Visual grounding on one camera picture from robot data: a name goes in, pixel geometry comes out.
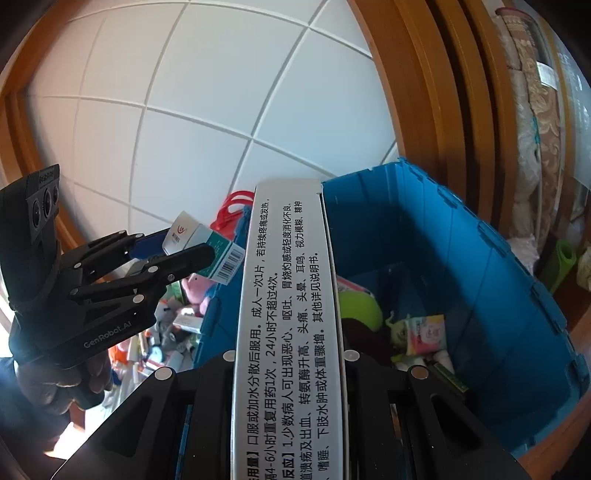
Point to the pink tissue packet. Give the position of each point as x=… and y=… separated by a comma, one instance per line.
x=426, y=335

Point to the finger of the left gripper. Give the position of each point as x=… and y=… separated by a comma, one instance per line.
x=157, y=274
x=143, y=242

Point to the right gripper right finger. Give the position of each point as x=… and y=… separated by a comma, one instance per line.
x=411, y=425

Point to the white teal medicine box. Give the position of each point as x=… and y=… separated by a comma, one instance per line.
x=186, y=232

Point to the long white medicine box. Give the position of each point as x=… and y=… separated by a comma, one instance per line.
x=288, y=407

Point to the blue plastic storage crate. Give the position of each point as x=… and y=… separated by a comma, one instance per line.
x=422, y=252

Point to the pink pig blue plush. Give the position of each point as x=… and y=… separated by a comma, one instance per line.
x=198, y=291

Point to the red plastic toy suitcase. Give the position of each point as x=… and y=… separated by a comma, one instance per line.
x=230, y=212

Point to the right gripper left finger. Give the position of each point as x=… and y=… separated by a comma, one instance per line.
x=173, y=426

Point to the gloved left hand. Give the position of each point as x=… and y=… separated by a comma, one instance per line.
x=50, y=388

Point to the green plush toy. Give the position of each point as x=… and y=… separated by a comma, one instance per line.
x=362, y=307

